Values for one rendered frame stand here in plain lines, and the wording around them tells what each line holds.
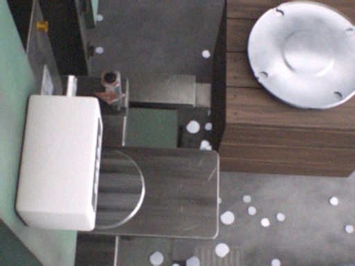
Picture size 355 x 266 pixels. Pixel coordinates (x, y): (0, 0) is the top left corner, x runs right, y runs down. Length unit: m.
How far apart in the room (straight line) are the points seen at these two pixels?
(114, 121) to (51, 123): 0.69
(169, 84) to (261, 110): 0.38
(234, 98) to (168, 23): 0.57
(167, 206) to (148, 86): 0.30
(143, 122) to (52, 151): 0.76
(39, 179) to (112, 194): 0.57
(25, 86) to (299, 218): 1.46
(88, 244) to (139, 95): 0.31
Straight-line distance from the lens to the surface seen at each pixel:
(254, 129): 1.46
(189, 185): 0.91
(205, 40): 1.93
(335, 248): 1.76
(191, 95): 1.12
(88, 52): 0.71
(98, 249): 0.96
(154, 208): 0.90
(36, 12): 0.60
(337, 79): 1.51
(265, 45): 1.51
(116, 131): 1.02
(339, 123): 1.48
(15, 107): 0.32
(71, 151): 0.34
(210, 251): 1.52
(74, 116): 0.34
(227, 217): 1.04
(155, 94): 1.12
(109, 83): 0.96
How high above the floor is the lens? 1.65
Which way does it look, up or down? 71 degrees down
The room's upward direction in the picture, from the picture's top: 2 degrees clockwise
